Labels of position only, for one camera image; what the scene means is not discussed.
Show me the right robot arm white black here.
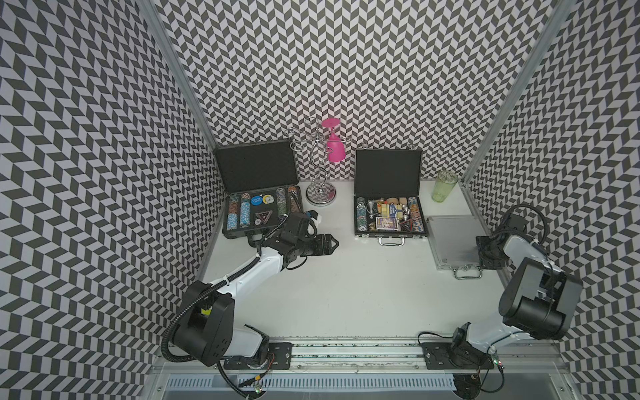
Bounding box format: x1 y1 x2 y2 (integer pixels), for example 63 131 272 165
448 203 583 365

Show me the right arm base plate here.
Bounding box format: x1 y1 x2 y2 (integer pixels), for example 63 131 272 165
421 343 495 370

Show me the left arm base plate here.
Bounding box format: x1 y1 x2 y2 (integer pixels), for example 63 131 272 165
223 342 293 371

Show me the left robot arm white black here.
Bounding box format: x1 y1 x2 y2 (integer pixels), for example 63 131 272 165
160 210 339 367

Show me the green translucent cup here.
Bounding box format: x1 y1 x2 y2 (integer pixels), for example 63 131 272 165
432 170 458 203

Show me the black poker case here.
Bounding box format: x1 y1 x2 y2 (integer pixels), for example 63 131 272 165
353 149 428 247
214 139 303 239

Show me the aluminium mounting rail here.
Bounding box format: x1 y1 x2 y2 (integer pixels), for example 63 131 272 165
149 338 571 376

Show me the small silver aluminium poker case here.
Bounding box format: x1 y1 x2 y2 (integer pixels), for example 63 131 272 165
427 215 485 280

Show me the pink wine glass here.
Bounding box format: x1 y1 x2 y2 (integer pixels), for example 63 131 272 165
322 118 346 163

